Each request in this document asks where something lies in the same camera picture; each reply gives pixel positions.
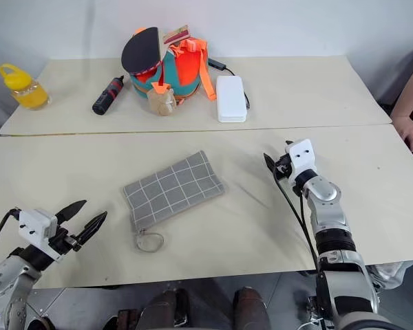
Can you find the grey checked fabric pouch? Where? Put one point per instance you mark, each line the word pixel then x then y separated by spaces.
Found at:
pixel 173 187

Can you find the white crumpled plastic sheet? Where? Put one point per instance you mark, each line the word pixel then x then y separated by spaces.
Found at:
pixel 392 273

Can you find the red table tennis paddle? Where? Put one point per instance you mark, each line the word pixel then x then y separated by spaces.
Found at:
pixel 177 35

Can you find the teal and orange backpack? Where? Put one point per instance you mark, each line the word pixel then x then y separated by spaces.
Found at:
pixel 186 68

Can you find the yellow-lidded jar of yellow liquid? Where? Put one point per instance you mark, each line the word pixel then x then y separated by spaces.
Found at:
pixel 27 91

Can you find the dark rounded shape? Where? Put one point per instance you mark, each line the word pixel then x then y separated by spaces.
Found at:
pixel 251 309
pixel 161 309

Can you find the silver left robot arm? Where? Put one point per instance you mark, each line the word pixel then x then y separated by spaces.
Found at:
pixel 7 275

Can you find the bystander bare hand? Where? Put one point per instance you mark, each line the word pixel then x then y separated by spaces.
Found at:
pixel 407 129

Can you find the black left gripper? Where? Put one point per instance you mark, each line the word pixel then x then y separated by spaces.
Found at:
pixel 63 239

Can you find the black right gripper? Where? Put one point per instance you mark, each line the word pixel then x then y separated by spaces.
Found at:
pixel 283 166

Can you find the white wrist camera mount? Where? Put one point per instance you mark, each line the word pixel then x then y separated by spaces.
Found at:
pixel 304 156
pixel 34 223

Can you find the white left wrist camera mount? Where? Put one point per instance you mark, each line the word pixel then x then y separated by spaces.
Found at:
pixel 34 223

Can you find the black table tennis paddle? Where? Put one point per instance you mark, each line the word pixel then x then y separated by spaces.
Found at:
pixel 141 49

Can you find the black cylindrical bottle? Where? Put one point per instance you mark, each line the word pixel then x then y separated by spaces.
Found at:
pixel 106 96

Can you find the white rectangular power bank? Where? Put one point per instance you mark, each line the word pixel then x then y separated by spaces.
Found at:
pixel 230 99

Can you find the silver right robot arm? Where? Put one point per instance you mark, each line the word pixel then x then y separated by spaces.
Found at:
pixel 334 237

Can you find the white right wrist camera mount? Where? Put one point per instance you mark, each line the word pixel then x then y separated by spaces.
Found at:
pixel 304 156

